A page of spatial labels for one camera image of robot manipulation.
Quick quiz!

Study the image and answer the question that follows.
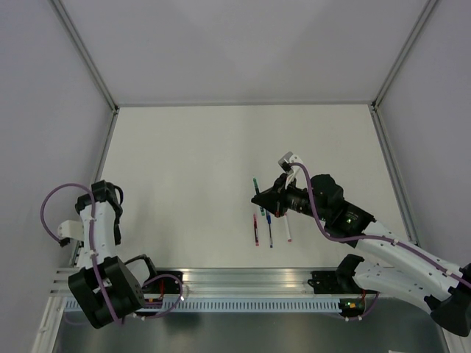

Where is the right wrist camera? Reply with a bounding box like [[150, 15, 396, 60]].
[[278, 151, 304, 188]]

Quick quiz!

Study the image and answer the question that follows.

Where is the red pink pen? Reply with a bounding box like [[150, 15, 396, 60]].
[[252, 213, 260, 246]]

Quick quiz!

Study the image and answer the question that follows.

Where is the aluminium frame post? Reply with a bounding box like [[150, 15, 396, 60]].
[[48, 0, 118, 113], [370, 0, 440, 110]]

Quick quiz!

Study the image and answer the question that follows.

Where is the green pen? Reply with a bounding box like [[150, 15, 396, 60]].
[[252, 177, 266, 217]]

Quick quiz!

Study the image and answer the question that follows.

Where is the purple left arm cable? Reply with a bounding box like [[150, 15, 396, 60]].
[[39, 182, 185, 327]]

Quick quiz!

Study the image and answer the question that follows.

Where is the blue ballpoint pen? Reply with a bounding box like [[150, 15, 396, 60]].
[[265, 210, 273, 249]]

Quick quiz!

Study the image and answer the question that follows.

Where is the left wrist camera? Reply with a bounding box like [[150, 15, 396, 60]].
[[57, 220, 84, 247]]

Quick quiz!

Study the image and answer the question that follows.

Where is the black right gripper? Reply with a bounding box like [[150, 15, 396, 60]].
[[252, 172, 328, 221]]

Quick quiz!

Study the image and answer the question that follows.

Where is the left aluminium frame post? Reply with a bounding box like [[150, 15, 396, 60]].
[[48, 0, 118, 113]]

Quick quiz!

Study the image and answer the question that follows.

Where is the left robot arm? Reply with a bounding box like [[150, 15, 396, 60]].
[[68, 180, 160, 329]]

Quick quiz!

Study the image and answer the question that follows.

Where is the white slotted cable duct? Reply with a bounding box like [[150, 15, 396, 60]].
[[64, 296, 343, 313]]

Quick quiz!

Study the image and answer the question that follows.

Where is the white acrylic marker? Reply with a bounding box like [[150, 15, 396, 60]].
[[283, 215, 292, 243]]

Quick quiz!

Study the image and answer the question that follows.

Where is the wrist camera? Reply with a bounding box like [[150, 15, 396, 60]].
[[278, 151, 304, 188], [57, 220, 84, 247]]

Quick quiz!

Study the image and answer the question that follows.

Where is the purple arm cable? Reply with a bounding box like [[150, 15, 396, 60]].
[[39, 182, 185, 327], [290, 162, 471, 290]]

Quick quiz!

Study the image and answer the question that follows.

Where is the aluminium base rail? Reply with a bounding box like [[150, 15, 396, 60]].
[[49, 267, 347, 297]]

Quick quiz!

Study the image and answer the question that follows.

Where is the right aluminium frame post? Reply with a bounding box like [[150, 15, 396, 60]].
[[370, 0, 440, 110]]

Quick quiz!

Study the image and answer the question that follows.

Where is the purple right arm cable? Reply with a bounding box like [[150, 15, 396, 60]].
[[290, 162, 471, 290]]

